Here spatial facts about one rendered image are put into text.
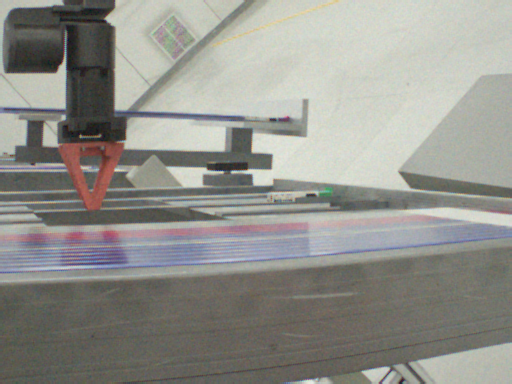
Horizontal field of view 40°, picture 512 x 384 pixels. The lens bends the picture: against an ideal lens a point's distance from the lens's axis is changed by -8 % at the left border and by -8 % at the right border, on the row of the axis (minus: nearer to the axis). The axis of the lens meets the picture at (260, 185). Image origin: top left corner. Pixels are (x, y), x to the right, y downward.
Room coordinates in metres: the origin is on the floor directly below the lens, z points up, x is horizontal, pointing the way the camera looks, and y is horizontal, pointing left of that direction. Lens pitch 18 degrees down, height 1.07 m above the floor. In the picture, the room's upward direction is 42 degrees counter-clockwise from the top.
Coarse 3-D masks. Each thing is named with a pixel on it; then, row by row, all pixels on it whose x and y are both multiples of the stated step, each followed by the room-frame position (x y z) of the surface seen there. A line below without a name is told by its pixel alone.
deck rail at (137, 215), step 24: (0, 192) 0.98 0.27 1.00; (24, 192) 0.97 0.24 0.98; (48, 192) 0.98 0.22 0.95; (72, 192) 0.99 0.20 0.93; (120, 192) 1.00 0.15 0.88; (144, 192) 1.00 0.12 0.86; (168, 192) 1.01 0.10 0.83; (192, 192) 1.02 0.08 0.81; (216, 192) 1.02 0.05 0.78; (240, 192) 1.03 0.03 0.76; (48, 216) 0.97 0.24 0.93; (72, 216) 0.98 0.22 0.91; (96, 216) 0.99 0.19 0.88; (120, 216) 0.99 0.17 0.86; (144, 216) 1.00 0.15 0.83; (168, 216) 1.01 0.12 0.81
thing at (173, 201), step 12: (324, 192) 0.85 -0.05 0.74; (0, 204) 0.77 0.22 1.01; (12, 204) 0.78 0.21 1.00; (24, 204) 0.78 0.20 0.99; (36, 204) 0.78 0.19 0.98; (48, 204) 0.78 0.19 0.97; (60, 204) 0.79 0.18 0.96; (72, 204) 0.79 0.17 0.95; (108, 204) 0.80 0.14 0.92; (120, 204) 0.80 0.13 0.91; (132, 204) 0.80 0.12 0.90; (144, 204) 0.81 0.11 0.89; (156, 204) 0.81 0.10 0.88; (168, 204) 0.81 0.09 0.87; (180, 204) 0.81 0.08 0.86; (192, 204) 0.82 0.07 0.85; (204, 204) 0.82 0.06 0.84; (216, 204) 0.82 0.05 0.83
